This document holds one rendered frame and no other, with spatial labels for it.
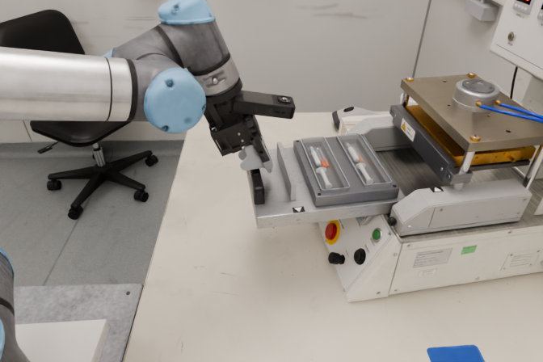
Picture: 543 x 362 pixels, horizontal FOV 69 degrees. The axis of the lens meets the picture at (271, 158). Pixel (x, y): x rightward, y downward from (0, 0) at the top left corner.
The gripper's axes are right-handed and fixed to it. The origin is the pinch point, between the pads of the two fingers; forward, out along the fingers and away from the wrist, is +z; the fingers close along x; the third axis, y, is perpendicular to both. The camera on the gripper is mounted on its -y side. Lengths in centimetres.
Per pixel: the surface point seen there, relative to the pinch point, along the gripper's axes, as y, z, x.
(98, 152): 98, 46, -131
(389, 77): -73, 79, -142
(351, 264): -7.7, 24.2, 11.2
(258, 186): 3.2, -1.8, 6.8
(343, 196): -10.9, 5.6, 10.0
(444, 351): -17.8, 33.5, 29.7
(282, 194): -0.1, 3.7, 5.2
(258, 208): 4.9, 1.9, 8.6
